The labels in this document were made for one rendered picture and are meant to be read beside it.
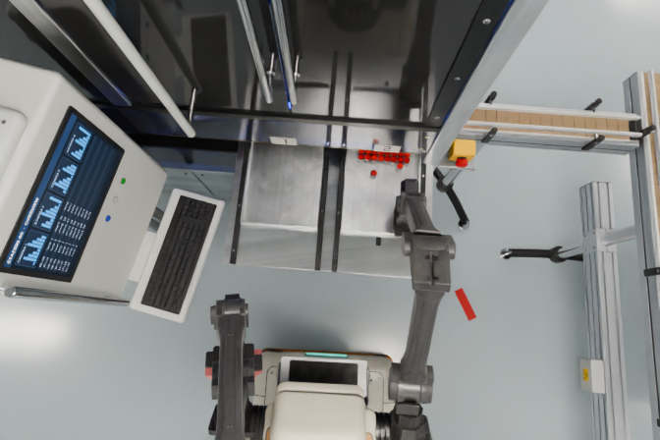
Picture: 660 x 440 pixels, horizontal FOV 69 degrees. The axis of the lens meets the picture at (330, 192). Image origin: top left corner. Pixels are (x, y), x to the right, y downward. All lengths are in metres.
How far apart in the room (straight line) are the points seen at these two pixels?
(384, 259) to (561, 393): 1.39
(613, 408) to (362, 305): 1.12
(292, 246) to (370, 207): 0.30
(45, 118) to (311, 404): 0.86
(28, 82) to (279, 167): 0.82
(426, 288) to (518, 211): 1.79
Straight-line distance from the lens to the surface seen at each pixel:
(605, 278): 2.25
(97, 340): 2.77
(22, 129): 1.21
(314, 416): 1.16
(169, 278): 1.79
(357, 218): 1.67
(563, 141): 1.88
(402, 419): 1.30
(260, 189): 1.71
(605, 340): 2.23
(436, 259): 1.03
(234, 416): 1.00
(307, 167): 1.71
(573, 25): 3.35
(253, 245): 1.67
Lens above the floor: 2.51
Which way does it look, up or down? 75 degrees down
